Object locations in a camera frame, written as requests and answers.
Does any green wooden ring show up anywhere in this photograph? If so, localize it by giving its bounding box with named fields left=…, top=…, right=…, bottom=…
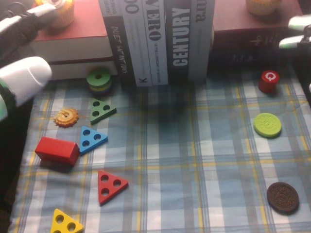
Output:
left=86, top=68, right=113, bottom=87

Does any yellow wooden ring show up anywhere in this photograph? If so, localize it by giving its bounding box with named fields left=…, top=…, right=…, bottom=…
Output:
left=87, top=81, right=113, bottom=91

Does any green triangle block with holes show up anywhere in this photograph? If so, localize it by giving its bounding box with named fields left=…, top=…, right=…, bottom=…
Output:
left=89, top=98, right=118, bottom=125

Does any blue plaid tablecloth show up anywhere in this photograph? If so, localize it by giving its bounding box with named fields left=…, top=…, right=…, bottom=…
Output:
left=9, top=65, right=311, bottom=233

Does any red cylinder block letter Q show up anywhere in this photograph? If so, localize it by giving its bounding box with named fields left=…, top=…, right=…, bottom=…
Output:
left=258, top=70, right=280, bottom=94

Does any red rectangular wooden block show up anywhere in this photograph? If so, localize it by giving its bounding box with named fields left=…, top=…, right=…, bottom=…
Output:
left=34, top=136, right=81, bottom=166

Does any yellow triangle block with holes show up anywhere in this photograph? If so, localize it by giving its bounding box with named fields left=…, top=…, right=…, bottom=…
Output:
left=49, top=208, right=85, bottom=233

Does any yellow toy cupcake white icing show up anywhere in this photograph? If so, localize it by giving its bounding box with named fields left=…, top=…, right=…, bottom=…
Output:
left=34, top=0, right=75, bottom=29

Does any green toy sandwich cookie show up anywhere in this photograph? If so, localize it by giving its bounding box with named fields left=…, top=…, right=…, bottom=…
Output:
left=253, top=112, right=283, bottom=139

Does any brown toy sandwich cookie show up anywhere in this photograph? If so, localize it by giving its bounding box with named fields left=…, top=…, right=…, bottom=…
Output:
left=266, top=182, right=300, bottom=216

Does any dark maroon hardcover book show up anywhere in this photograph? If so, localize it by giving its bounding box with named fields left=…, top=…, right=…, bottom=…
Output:
left=208, top=0, right=306, bottom=71

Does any black grey book DUET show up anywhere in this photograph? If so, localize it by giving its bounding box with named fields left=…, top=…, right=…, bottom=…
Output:
left=98, top=0, right=137, bottom=87

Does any blue triangle block with holes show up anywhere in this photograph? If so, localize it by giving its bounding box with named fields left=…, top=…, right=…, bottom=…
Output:
left=79, top=125, right=109, bottom=156

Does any golden swirl toy biscuit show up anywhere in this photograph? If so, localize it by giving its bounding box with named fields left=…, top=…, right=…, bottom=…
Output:
left=53, top=107, right=80, bottom=128

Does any red triangle block with holes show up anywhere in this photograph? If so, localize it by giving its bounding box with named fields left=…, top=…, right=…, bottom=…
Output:
left=97, top=170, right=130, bottom=207

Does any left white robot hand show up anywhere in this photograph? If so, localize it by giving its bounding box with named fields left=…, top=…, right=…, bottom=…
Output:
left=0, top=2, right=58, bottom=121

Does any blue wooden ring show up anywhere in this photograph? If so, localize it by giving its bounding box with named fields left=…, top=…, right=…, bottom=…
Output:
left=88, top=84, right=114, bottom=95

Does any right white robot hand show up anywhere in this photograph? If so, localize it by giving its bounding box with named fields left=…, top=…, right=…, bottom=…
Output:
left=278, top=14, right=311, bottom=94

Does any thick red hardcover book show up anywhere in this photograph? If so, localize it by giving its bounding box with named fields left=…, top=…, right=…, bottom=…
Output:
left=30, top=0, right=115, bottom=63

